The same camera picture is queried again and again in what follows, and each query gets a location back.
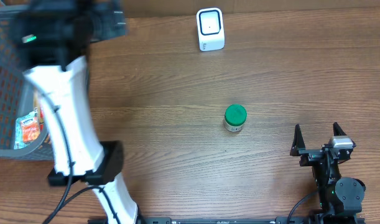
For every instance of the green lid jar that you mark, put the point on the green lid jar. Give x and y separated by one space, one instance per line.
235 118

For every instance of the white barcode scanner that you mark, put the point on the white barcode scanner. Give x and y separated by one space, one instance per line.
210 28

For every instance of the red and tan cracker package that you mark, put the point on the red and tan cracker package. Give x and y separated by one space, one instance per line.
38 108

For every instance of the light blue tissue pack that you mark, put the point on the light blue tissue pack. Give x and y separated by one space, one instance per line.
19 144

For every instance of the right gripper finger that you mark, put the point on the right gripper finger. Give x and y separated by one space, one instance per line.
337 130
298 142

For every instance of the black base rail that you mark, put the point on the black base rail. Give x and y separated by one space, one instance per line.
277 220

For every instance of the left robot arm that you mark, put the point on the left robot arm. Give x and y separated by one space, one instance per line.
53 38

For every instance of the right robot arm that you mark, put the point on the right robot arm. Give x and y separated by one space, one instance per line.
340 197

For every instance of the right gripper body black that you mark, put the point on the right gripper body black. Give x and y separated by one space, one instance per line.
311 155

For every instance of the grey plastic shopping basket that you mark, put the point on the grey plastic shopping basket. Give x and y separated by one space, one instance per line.
9 93

